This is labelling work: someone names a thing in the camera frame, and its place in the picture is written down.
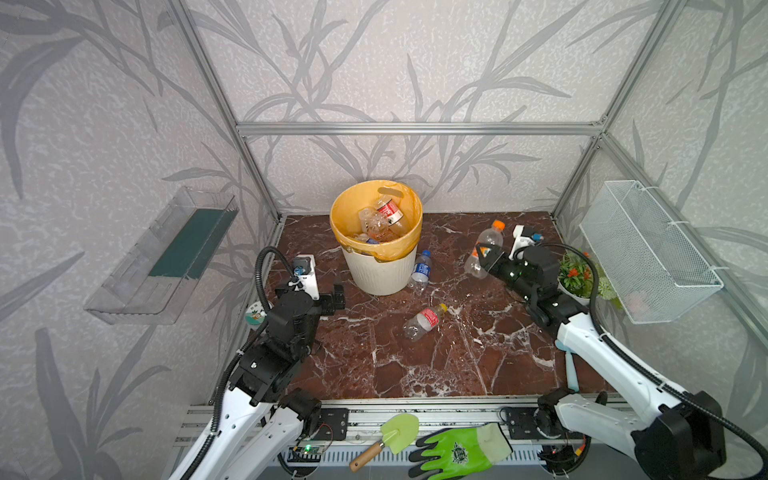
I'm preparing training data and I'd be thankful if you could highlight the orange cap bottle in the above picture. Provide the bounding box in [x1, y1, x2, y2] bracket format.
[464, 220, 505, 279]

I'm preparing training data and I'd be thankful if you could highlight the clear acrylic wall shelf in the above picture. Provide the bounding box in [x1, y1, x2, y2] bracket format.
[84, 186, 239, 325]

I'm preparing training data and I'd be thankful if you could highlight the orange label bottle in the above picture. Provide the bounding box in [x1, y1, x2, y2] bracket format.
[358, 207, 390, 243]

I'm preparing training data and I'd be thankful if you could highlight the potted plant with red flowers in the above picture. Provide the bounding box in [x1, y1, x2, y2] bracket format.
[558, 250, 620, 306]

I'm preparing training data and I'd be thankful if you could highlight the black corrugated cable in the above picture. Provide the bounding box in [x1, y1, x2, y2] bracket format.
[515, 241, 768, 469]
[179, 245, 295, 480]

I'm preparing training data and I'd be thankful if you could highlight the red label clear bottle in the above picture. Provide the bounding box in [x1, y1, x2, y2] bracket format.
[376, 195, 411, 237]

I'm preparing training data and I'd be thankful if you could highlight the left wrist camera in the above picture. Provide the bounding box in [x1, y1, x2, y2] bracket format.
[292, 254, 320, 300]

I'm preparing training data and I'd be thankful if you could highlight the white ribbed waste bin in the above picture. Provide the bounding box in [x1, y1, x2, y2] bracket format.
[342, 244, 417, 296]

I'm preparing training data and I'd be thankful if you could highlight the blue cap water bottle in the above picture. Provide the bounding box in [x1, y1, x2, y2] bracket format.
[409, 250, 432, 293]

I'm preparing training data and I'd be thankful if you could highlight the round tub with cartoon lid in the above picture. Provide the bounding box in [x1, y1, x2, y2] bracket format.
[244, 301, 266, 330]

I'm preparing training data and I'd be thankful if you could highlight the green circuit board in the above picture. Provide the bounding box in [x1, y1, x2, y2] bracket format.
[285, 444, 327, 465]

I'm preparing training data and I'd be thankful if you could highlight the green work glove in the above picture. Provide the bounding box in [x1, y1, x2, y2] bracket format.
[408, 423, 512, 479]

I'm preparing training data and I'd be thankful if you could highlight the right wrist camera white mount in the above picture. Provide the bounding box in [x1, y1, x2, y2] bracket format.
[509, 224, 543, 260]

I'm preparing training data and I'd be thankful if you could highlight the green garden trowel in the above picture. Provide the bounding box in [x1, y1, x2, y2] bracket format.
[349, 413, 420, 472]

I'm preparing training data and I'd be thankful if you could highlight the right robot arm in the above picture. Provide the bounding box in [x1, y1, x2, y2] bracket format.
[476, 243, 727, 479]

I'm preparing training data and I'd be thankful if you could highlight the white wire mesh basket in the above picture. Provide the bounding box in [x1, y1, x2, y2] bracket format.
[580, 180, 723, 325]

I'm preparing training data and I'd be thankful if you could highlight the yellow bin liner bag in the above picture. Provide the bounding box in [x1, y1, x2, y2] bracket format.
[330, 180, 423, 262]

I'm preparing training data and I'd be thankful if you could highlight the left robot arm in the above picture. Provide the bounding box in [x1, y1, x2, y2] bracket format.
[170, 284, 345, 479]

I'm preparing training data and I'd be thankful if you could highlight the black corrugated cable right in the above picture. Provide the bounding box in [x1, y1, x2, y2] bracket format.
[515, 241, 768, 469]

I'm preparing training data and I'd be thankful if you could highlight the black corrugated cable left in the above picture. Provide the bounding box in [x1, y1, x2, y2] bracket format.
[179, 245, 295, 480]

